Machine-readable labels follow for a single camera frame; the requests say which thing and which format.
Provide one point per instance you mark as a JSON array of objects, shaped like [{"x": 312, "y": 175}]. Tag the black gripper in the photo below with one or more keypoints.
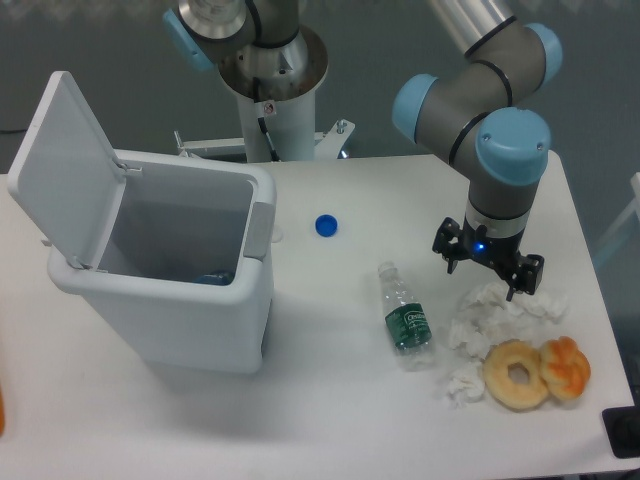
[{"x": 493, "y": 243}]

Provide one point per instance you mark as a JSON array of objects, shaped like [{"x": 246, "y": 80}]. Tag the white plastic trash can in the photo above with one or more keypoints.
[{"x": 183, "y": 218}]

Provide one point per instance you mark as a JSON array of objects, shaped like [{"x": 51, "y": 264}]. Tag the white trash can lid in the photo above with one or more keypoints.
[{"x": 69, "y": 180}]

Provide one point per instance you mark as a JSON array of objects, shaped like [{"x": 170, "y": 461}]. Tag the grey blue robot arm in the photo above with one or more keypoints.
[{"x": 472, "y": 122}]

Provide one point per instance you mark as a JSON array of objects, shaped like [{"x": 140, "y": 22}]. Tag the blue bottle cap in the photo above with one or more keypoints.
[{"x": 326, "y": 225}]

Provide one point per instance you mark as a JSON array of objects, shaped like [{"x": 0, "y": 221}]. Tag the blue item inside can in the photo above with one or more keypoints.
[{"x": 216, "y": 278}]

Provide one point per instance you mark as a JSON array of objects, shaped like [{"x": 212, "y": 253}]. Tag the large crumpled white tissue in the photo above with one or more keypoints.
[{"x": 485, "y": 318}]

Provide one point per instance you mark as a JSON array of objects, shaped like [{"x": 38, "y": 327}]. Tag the clear plastic water bottle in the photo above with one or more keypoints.
[{"x": 405, "y": 320}]

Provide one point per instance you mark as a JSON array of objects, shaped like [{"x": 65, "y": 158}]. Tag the small crumpled white tissue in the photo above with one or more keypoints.
[{"x": 465, "y": 385}]

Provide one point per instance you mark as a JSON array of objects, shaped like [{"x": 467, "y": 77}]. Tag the orange glazed pastry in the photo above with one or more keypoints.
[{"x": 564, "y": 368}]

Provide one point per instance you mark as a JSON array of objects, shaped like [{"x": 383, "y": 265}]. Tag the black device at corner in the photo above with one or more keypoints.
[{"x": 622, "y": 428}]

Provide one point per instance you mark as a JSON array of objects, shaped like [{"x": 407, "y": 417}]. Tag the orange object at edge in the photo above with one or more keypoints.
[{"x": 3, "y": 414}]

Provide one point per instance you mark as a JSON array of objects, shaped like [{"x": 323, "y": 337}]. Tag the plain ring donut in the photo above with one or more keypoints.
[{"x": 511, "y": 372}]

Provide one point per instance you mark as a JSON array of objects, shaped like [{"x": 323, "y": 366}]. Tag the white frame at right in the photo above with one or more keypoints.
[{"x": 620, "y": 230}]

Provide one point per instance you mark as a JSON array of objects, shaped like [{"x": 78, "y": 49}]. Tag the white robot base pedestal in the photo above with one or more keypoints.
[{"x": 275, "y": 92}]

